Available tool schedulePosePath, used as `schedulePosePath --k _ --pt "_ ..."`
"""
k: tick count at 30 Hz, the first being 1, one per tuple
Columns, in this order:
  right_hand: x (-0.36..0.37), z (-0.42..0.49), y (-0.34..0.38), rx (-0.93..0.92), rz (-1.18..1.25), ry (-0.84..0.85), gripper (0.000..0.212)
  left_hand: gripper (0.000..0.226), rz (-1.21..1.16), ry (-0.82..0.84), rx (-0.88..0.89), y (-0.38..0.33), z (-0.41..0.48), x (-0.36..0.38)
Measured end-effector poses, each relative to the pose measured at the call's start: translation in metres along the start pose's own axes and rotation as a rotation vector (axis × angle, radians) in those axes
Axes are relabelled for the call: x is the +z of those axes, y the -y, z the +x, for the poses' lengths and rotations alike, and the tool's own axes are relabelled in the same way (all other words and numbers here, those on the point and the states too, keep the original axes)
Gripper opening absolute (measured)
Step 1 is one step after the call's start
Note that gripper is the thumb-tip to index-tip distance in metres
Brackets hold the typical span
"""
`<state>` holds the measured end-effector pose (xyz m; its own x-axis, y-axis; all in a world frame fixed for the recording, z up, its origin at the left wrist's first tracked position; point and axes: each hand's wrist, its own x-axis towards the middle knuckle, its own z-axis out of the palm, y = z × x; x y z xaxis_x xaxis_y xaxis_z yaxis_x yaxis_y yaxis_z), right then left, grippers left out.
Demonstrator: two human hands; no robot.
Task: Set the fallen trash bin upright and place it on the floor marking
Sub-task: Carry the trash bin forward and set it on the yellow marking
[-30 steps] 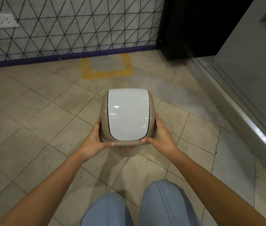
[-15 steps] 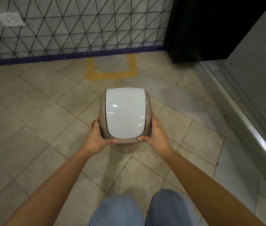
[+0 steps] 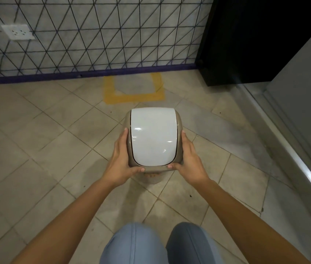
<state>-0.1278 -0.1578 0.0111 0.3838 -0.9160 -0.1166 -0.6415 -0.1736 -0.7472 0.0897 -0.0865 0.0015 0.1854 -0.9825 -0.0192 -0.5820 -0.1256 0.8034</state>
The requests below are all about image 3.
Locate person's right hand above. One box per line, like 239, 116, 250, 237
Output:
166, 130, 211, 187

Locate person's left hand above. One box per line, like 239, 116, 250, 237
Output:
104, 127, 146, 187

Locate beige trash bin white lid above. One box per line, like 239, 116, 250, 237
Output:
124, 107, 184, 185

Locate person's right forearm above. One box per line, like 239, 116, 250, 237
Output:
197, 178, 311, 264

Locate person's left forearm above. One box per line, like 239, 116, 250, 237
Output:
10, 177, 118, 264

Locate person's left leg blue jeans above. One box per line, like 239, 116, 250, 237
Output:
99, 223, 168, 264

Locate person's leg blue jeans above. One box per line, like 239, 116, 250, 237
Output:
166, 222, 225, 264
99, 223, 168, 264

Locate person's right leg blue jeans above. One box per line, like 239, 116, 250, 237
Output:
166, 222, 225, 264

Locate black cabinet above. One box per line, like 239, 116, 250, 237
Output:
196, 0, 311, 87

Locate glass door with metal frame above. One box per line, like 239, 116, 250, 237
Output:
236, 21, 311, 246

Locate white wall power outlet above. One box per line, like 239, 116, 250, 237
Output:
1, 23, 36, 41

